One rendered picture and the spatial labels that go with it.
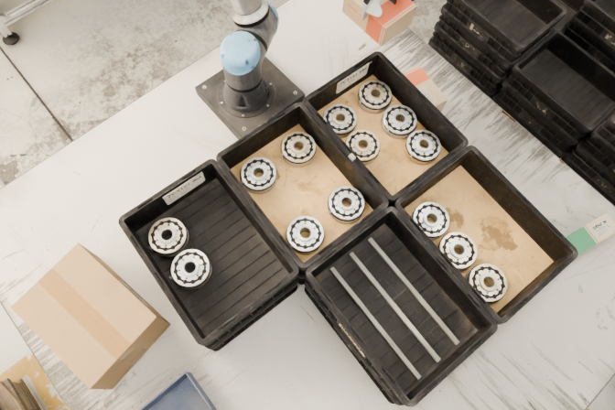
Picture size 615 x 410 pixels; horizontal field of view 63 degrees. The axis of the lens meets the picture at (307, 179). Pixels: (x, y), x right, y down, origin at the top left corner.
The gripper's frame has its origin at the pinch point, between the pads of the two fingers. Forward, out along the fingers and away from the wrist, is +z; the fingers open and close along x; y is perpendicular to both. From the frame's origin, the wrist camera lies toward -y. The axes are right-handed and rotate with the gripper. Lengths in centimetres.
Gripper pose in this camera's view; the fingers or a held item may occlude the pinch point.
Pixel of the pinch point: (379, 5)
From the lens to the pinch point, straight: 146.9
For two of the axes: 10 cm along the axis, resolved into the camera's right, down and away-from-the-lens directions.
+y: 6.6, 7.0, -2.7
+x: 7.5, -6.0, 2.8
